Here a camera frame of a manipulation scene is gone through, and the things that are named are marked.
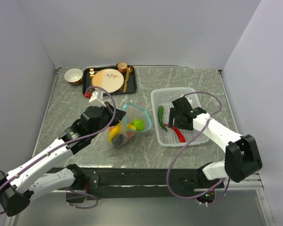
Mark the black serving tray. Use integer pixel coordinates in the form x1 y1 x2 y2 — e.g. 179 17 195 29
82 66 137 97

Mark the gold knife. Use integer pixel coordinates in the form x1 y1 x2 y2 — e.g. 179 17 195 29
123 67 130 92

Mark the gold fork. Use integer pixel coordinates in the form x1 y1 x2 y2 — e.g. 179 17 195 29
89 68 95 85

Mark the toy peach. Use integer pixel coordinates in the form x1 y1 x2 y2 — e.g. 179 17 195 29
127 130 136 139

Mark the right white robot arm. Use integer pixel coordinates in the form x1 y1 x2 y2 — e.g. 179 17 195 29
168 97 263 187

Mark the gold spoon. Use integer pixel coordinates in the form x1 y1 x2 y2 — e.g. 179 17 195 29
128 66 134 74

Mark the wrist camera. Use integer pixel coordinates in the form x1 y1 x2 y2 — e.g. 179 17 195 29
85 89 105 107
184 94 194 104

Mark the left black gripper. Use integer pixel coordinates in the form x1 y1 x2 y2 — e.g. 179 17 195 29
90 101 126 138

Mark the red chili pepper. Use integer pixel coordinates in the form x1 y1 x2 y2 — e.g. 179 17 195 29
166 126 186 143

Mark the purple cable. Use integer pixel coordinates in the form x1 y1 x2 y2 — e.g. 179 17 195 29
0 86 116 215
166 91 231 206

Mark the orange and cream plate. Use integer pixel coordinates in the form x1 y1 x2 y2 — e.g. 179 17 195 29
92 69 124 93

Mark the white and red bowl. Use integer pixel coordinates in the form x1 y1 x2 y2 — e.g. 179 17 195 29
64 68 83 86

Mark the white plastic basket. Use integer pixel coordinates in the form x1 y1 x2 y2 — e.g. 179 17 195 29
151 87 198 147

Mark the clear zip top bag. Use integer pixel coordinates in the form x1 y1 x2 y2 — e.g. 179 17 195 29
108 103 152 147

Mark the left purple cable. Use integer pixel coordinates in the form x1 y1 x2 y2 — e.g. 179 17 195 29
0 86 116 215

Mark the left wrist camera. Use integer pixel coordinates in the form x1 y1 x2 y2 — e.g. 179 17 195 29
85 89 105 107

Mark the green toy fruit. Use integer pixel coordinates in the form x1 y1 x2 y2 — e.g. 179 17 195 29
131 119 145 131

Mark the orange cup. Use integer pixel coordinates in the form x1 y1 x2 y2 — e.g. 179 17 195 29
116 62 128 73

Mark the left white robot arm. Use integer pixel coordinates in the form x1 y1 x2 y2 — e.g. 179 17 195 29
0 102 126 217

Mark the green chili pepper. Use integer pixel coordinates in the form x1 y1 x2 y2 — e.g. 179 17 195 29
158 105 167 132

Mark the yellow toy banana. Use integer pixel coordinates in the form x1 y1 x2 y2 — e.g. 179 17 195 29
108 124 136 143

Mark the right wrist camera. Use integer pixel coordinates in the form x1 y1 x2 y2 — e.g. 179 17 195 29
184 94 194 104

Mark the orange toy pumpkin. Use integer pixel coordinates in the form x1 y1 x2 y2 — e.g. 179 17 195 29
108 126 119 132

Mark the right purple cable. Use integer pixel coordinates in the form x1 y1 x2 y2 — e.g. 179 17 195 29
166 91 231 206

